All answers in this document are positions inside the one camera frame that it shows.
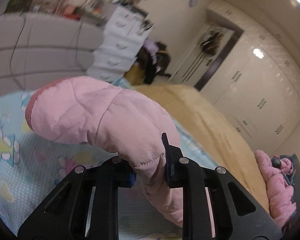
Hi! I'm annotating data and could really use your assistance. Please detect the pink quilted jacket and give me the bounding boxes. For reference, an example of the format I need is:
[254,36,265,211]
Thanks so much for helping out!
[25,76,183,226]

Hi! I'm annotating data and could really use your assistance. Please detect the purple clothing pile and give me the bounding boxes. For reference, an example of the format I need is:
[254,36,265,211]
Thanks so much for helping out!
[143,37,159,64]

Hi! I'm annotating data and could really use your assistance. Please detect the pink crumpled comforter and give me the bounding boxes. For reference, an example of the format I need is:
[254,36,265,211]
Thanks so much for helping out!
[255,150,297,229]

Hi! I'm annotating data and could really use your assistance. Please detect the blue Hello Kitty sheet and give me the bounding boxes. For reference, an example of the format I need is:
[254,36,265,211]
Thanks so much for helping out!
[0,77,218,240]

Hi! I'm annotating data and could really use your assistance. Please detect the tan bed blanket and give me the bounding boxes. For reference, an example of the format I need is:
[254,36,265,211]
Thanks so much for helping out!
[124,62,269,213]

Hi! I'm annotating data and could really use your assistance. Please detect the white wardrobe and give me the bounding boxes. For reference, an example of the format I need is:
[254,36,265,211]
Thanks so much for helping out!
[202,0,300,154]

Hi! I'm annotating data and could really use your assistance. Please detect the black backpack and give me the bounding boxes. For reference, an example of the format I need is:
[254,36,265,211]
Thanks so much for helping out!
[136,41,171,85]

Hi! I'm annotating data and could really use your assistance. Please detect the grey low desk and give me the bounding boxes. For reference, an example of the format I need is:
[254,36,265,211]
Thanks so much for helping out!
[0,13,104,96]

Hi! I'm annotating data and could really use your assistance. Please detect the white drawer cabinet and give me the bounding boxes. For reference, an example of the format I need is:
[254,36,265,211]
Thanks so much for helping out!
[86,3,153,83]

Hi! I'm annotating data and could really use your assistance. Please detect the round wall clock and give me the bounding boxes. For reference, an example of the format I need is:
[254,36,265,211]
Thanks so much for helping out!
[189,0,198,8]

